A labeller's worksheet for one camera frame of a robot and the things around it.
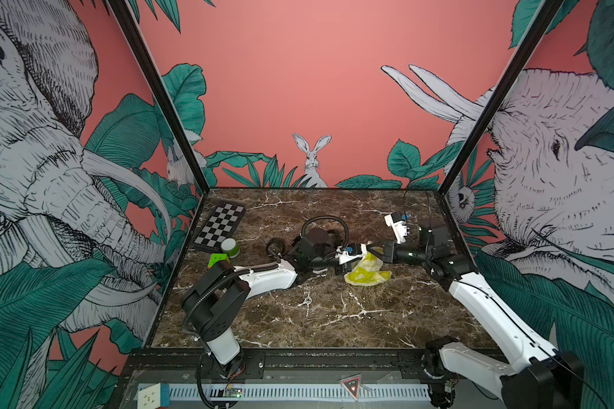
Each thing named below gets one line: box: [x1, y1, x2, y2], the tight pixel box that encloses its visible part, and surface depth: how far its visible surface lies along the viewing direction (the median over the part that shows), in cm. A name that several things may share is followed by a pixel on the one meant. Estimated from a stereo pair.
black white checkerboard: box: [191, 200, 247, 253], surface depth 105 cm
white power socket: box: [136, 382, 171, 409], surface depth 66 cm
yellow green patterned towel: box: [343, 252, 393, 286], surface depth 85 cm
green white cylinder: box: [220, 237, 241, 259], surface depth 97 cm
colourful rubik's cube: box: [207, 253, 231, 269], surface depth 95 cm
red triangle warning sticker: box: [340, 373, 363, 402], surface depth 72 cm
